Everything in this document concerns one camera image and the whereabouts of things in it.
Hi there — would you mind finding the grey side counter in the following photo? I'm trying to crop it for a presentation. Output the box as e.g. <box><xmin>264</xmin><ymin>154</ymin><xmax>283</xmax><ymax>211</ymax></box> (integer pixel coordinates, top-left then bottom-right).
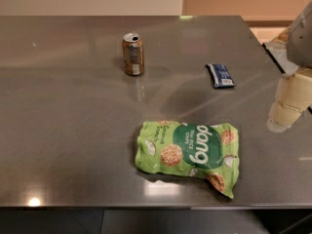
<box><xmin>262</xmin><ymin>42</ymin><xmax>298</xmax><ymax>75</ymax></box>

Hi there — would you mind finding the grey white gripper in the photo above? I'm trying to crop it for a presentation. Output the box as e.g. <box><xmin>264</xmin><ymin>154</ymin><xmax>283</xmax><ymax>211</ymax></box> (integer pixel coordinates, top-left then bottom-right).
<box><xmin>267</xmin><ymin>1</ymin><xmax>312</xmax><ymax>133</ymax></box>

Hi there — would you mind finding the orange soda can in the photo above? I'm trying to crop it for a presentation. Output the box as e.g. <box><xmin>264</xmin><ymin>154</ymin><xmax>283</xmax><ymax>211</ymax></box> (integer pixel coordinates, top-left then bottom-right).
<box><xmin>122</xmin><ymin>32</ymin><xmax>144</xmax><ymax>76</ymax></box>

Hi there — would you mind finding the blue rxbar wrapper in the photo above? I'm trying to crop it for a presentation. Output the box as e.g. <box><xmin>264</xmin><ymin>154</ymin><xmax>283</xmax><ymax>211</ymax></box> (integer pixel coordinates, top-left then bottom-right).
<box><xmin>206</xmin><ymin>63</ymin><xmax>235</xmax><ymax>89</ymax></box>

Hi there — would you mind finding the green rice chip bag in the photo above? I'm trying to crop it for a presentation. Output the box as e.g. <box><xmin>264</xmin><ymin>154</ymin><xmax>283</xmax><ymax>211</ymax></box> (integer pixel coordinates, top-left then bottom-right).
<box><xmin>135</xmin><ymin>121</ymin><xmax>239</xmax><ymax>199</ymax></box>

